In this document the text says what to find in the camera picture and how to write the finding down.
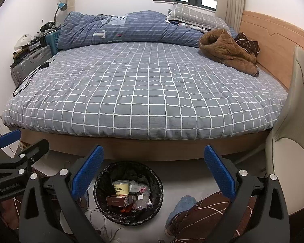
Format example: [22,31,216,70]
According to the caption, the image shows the beige chair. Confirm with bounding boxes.
[265,46,304,217]

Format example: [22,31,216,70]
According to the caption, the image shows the black tangled items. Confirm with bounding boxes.
[40,20,62,33]

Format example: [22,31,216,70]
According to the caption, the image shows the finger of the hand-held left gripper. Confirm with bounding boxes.
[0,129,21,159]
[0,139,50,176]

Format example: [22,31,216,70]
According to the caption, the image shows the blue fluffy slipper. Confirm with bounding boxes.
[166,195,197,229]

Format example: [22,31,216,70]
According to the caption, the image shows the dark printed box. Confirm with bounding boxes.
[106,195,135,207]

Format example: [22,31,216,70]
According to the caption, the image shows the grey checked bed cover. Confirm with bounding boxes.
[1,42,289,141]

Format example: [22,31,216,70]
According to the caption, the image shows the wooden headboard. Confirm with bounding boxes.
[239,11,304,92]

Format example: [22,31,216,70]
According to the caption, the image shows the person's right leg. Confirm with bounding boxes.
[165,192,259,243]

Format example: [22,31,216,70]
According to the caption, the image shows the teal suitcase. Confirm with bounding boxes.
[46,29,61,56]

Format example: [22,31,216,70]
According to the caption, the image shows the wooden bed frame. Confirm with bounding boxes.
[19,128,271,162]

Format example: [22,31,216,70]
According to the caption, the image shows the grey checked pillow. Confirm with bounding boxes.
[166,2,231,32]

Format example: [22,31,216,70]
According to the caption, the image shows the blue striped duvet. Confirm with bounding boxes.
[57,11,239,50]

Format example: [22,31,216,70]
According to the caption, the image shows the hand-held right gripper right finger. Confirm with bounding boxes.
[204,145,290,243]

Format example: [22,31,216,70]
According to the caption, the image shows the clear plastic bubble wrap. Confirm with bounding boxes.
[132,180,154,210]

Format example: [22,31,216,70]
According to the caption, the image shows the dark brown patterned garment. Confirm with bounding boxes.
[234,32,260,56]

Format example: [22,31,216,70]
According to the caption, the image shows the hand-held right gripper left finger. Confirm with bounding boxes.
[18,145,104,243]

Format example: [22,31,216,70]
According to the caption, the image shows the blue desk lamp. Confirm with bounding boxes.
[54,2,67,23]

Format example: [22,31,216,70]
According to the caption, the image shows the yellow paper cup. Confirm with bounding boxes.
[113,180,131,197]

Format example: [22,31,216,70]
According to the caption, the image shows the black adapter with cable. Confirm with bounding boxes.
[13,59,56,97]

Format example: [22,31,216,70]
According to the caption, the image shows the grey suitcase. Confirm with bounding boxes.
[11,44,52,86]

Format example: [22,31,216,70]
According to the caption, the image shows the brown quilted jacket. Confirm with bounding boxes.
[198,29,259,77]

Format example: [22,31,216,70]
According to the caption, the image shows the white plastic object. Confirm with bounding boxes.
[14,34,32,51]

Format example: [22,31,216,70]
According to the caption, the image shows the black trash bin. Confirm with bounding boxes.
[93,161,164,226]

